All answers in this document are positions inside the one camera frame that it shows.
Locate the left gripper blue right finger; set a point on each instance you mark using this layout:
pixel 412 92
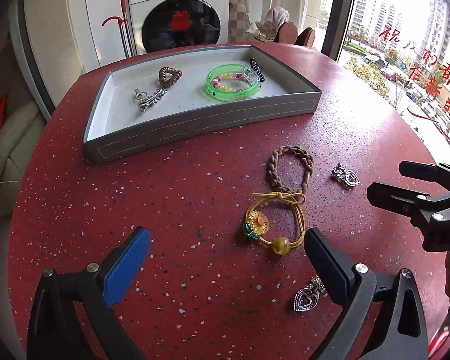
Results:
pixel 400 328

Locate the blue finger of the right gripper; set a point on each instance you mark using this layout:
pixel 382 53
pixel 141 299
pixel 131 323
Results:
pixel 435 173
pixel 395 199

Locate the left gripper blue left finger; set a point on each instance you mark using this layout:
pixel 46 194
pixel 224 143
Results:
pixel 55 331

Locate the black claw hair clip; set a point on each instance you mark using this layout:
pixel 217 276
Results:
pixel 254 66

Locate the green translucent bangle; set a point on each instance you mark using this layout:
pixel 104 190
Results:
pixel 232 82

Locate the silver leaf hair clip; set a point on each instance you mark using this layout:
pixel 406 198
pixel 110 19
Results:
pixel 152 99

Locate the grey rectangular jewelry tray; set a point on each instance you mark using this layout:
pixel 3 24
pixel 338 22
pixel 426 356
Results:
pixel 117 129

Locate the silver owl brooch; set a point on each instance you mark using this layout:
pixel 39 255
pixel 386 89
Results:
pixel 345 176

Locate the silver heart pendant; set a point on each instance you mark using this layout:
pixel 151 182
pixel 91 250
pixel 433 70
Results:
pixel 307 298

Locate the cream leather sofa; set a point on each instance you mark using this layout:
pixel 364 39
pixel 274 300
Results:
pixel 18 138

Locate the brown slipper right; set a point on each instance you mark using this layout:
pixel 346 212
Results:
pixel 306 38

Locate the white cloth on rack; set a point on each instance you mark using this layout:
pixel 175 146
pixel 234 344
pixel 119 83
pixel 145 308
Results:
pixel 268 29

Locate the beige fringe hair clip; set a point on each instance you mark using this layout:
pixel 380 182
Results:
pixel 140 95

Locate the white front-load washing machine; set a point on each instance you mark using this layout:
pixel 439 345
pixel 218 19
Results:
pixel 168 24

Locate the red handled mop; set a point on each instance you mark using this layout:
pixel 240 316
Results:
pixel 122 22

